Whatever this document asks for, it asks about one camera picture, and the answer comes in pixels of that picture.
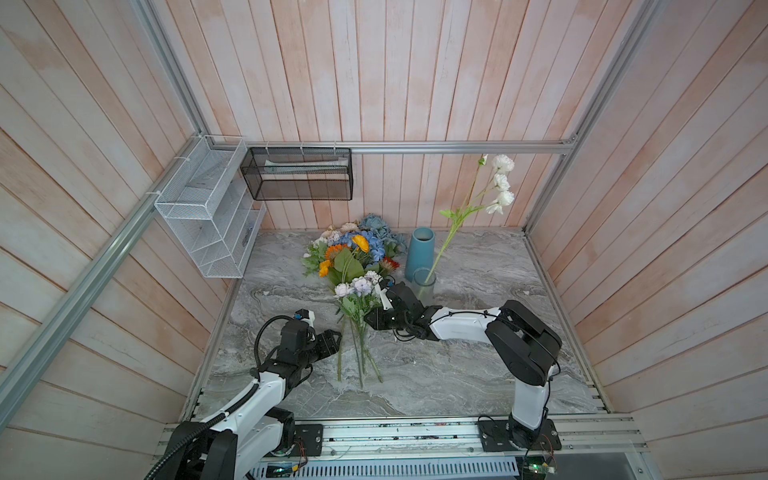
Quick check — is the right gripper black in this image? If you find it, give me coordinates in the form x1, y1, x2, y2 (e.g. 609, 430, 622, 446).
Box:
362, 305, 411, 329

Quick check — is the pink purple mixed bouquet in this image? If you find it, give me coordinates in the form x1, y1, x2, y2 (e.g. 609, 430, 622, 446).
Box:
334, 271, 383, 388

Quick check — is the clear glass vase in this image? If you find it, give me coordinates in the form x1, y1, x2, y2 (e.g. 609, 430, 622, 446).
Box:
412, 267, 437, 306

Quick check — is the yellow poppy flower stem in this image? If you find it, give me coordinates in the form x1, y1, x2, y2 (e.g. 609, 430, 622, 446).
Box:
318, 232, 374, 280

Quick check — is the blue hydrangea flower stem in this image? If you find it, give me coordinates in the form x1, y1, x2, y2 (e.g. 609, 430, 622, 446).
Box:
338, 230, 386, 267

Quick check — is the white ranunculus flower stem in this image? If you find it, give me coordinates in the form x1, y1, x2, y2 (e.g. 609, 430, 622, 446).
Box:
426, 154, 515, 283

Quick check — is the orange gerbera flower stem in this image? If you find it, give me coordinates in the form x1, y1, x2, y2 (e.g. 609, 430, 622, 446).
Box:
321, 245, 365, 285

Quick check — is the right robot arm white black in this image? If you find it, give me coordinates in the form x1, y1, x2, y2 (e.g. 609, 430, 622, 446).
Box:
364, 282, 562, 449

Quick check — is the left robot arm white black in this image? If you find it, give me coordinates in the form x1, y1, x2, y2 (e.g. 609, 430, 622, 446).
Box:
146, 309, 342, 479

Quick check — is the teal ceramic vase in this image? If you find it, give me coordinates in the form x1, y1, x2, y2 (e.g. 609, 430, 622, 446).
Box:
405, 227, 435, 281

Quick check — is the red small flower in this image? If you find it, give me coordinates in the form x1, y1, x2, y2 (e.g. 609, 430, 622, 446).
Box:
380, 257, 400, 272

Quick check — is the dusty blue flower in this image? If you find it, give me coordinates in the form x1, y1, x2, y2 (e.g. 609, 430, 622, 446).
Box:
358, 214, 406, 256

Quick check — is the cream rose greenery bunch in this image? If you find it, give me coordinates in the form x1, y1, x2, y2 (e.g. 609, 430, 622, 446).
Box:
302, 222, 360, 277

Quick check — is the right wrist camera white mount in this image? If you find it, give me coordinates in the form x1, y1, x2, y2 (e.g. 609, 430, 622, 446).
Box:
375, 284, 392, 310

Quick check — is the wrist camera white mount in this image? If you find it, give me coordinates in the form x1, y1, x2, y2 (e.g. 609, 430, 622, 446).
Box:
375, 284, 392, 310
293, 309, 316, 328

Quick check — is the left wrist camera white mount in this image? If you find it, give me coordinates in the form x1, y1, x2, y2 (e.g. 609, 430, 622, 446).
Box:
293, 309, 316, 328

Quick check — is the black corrugated cable conduit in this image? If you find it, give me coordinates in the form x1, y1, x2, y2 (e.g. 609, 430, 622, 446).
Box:
142, 383, 265, 480

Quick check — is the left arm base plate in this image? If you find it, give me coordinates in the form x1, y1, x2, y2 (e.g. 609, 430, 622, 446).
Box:
266, 423, 324, 458

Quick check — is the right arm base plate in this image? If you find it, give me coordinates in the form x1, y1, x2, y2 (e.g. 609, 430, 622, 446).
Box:
476, 415, 562, 452

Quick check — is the black mesh wall basket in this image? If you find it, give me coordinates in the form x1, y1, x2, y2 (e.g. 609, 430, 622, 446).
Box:
240, 146, 354, 201

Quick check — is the white wire mesh shelf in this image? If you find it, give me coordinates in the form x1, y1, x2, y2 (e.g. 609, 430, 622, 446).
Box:
155, 135, 266, 279

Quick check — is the aluminium front rail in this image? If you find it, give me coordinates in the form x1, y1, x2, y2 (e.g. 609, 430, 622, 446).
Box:
152, 416, 652, 466

